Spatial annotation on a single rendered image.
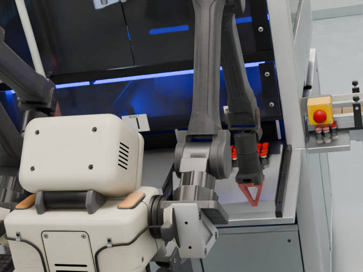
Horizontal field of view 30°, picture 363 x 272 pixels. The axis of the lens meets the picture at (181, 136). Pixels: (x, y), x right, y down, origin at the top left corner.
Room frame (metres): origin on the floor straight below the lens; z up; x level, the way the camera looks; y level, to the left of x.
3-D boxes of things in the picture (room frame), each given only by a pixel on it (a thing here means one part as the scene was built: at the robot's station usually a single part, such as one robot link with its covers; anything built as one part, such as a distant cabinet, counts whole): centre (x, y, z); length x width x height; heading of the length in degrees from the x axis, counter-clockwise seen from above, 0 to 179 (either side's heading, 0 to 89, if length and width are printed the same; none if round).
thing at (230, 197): (1.77, -0.13, 0.90); 0.34 x 0.26 x 0.04; 164
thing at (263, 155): (1.86, -0.15, 0.90); 0.18 x 0.02 x 0.05; 74
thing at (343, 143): (1.95, -0.46, 0.87); 0.14 x 0.13 x 0.02; 163
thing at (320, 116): (1.87, -0.42, 0.99); 0.04 x 0.04 x 0.04; 73
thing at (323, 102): (1.91, -0.44, 0.99); 0.08 x 0.07 x 0.07; 163
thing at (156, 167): (1.97, 0.16, 0.90); 0.34 x 0.26 x 0.04; 163
